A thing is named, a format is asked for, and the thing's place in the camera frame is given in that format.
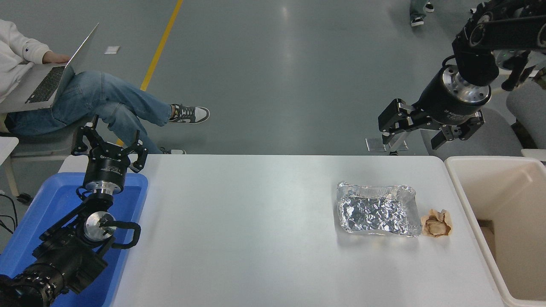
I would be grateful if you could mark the white side table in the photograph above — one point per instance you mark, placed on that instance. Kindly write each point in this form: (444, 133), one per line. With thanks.
(6, 149)

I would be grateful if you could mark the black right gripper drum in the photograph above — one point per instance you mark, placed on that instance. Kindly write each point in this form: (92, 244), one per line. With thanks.
(443, 110)

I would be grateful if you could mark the grey office chair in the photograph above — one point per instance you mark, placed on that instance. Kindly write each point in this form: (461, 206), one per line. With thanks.
(490, 136)

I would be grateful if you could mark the seated person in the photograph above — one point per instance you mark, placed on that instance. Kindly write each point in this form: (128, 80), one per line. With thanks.
(106, 98)

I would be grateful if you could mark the grey chair with white armrest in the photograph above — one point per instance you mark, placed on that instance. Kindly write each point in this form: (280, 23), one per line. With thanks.
(527, 106)

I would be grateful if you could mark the white table corner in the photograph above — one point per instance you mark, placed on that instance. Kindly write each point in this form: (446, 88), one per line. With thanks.
(535, 154)

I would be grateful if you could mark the grey chair with white legs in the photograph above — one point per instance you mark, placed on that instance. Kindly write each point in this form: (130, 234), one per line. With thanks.
(47, 143)

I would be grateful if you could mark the blue plastic tray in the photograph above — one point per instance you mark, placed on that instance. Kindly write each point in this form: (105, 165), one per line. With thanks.
(51, 200)

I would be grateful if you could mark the white paper scrap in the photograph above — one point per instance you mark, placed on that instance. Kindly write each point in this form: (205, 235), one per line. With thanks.
(111, 50)

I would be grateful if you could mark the metal floor plate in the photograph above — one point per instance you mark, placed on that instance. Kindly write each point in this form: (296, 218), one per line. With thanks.
(374, 145)
(401, 146)

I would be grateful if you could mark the silver foil plate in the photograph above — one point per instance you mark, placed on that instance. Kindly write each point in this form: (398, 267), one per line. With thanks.
(375, 211)

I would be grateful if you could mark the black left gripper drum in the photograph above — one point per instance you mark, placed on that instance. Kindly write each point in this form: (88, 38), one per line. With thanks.
(106, 168)

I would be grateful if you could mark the silver laptop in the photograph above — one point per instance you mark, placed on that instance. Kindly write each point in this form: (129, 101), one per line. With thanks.
(42, 85)

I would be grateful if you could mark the standing person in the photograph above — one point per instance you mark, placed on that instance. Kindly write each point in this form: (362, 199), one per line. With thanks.
(418, 10)

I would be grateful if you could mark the large pale dustbin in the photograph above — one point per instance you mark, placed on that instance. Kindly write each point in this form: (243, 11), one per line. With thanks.
(512, 200)

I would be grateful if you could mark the crumpled tan paper ball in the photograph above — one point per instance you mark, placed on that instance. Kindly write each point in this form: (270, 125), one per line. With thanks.
(436, 225)

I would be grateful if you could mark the person's hand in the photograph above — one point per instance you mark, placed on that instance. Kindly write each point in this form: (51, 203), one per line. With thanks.
(55, 58)

